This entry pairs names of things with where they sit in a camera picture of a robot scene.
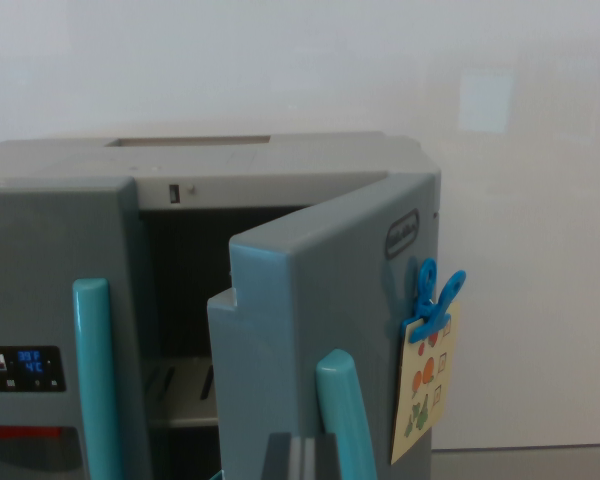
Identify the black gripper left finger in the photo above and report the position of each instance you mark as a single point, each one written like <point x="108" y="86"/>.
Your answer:
<point x="282" y="460"/>

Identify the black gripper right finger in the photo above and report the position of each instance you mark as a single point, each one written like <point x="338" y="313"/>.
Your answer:
<point x="325" y="460"/>

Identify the grey slotted fridge shelf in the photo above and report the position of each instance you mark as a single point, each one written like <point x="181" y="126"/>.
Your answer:
<point x="185" y="390"/>

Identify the grey toy fridge body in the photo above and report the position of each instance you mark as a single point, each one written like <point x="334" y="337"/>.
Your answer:
<point x="280" y="160"/>

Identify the grey fridge door with display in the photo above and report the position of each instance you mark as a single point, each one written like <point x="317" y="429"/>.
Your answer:
<point x="30" y="275"/>

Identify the cream shopping list card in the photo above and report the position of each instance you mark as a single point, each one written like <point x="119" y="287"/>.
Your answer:
<point x="420" y="400"/>

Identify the blue plastic clip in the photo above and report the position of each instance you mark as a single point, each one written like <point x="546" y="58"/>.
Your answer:
<point x="425" y="320"/>

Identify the grey partition panel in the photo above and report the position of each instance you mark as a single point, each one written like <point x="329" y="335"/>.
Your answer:
<point x="530" y="465"/>

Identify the red dispenser lever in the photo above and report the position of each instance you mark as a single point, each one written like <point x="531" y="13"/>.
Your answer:
<point x="25" y="432"/>

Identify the black temperature display panel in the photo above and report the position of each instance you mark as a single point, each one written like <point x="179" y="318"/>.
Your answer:
<point x="25" y="367"/>

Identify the small fridge light switch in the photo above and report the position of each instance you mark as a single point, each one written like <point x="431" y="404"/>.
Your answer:
<point x="174" y="194"/>

